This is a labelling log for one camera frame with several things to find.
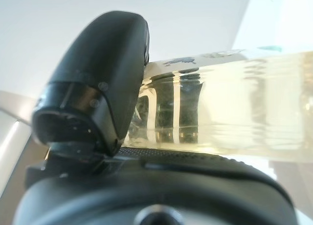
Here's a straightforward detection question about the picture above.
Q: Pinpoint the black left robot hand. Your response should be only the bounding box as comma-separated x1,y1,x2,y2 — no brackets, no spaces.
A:
14,11,298,225

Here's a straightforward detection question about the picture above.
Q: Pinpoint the yellow tea bottle white cap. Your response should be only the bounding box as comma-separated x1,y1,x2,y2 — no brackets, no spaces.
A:
126,47,313,160

